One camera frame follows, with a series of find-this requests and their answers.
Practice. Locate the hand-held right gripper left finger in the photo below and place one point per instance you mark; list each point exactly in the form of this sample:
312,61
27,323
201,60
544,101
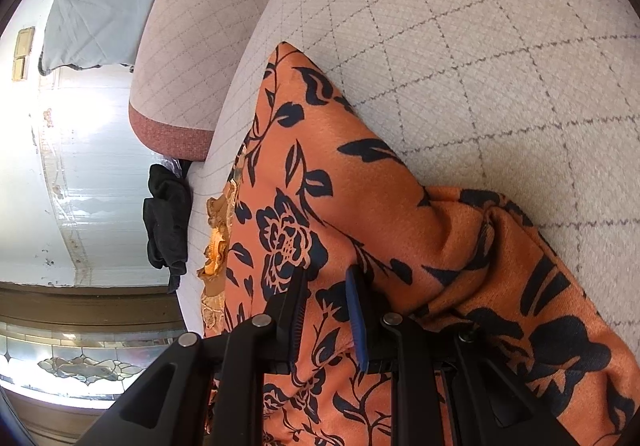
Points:
289,313

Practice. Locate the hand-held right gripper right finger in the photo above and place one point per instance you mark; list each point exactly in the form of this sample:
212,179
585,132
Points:
358,321

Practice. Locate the orange floral print garment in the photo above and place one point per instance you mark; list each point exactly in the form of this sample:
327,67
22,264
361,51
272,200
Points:
350,186

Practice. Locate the black cloth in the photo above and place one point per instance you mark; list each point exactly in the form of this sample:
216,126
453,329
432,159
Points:
167,216

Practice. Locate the stained glass panel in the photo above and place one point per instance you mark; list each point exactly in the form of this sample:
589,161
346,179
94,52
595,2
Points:
75,366

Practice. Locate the beige quilted sofa cushion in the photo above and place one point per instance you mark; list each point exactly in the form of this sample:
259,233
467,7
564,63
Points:
475,51

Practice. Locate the brown wooden frame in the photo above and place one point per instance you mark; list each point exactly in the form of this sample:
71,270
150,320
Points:
75,301

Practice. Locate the gold wall switch plate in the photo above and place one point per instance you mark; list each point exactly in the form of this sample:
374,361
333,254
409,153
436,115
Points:
22,46

